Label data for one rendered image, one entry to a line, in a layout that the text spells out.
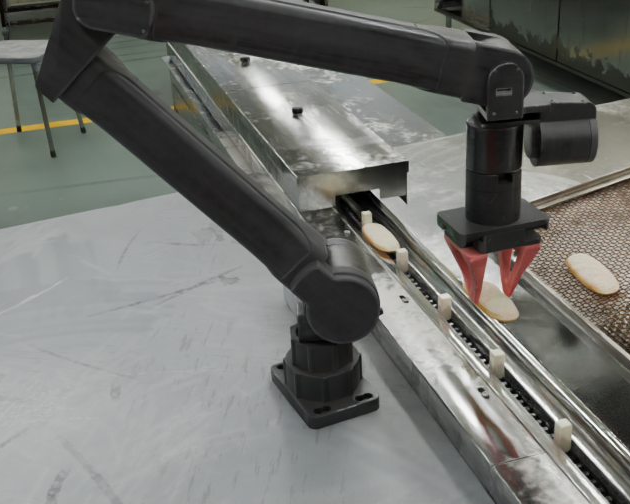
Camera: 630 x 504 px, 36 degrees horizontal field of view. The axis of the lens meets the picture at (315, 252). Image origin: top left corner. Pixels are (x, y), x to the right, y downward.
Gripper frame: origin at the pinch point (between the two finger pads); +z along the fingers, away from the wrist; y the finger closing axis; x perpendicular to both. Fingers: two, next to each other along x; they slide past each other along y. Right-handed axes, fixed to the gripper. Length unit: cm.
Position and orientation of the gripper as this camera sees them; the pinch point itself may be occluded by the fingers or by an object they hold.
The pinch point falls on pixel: (490, 291)
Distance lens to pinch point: 106.3
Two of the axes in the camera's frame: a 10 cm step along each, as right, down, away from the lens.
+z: 0.6, 9.0, 4.3
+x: -3.0, -4.0, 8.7
